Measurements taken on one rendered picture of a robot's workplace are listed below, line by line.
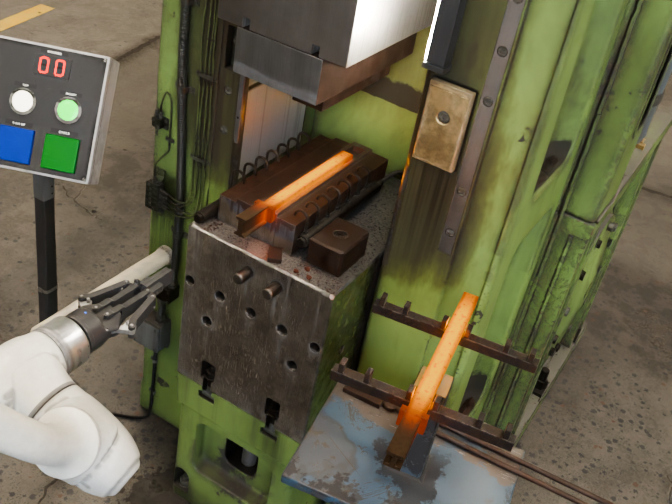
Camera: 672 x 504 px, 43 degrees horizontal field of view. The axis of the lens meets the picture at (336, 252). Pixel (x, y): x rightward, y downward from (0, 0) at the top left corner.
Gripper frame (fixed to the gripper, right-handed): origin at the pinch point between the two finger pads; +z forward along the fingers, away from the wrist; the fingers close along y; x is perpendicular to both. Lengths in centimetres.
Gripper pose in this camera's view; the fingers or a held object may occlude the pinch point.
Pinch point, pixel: (156, 282)
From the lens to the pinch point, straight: 159.0
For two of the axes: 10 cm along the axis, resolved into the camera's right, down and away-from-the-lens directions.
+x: 1.6, -8.1, -5.6
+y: 8.4, 4.1, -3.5
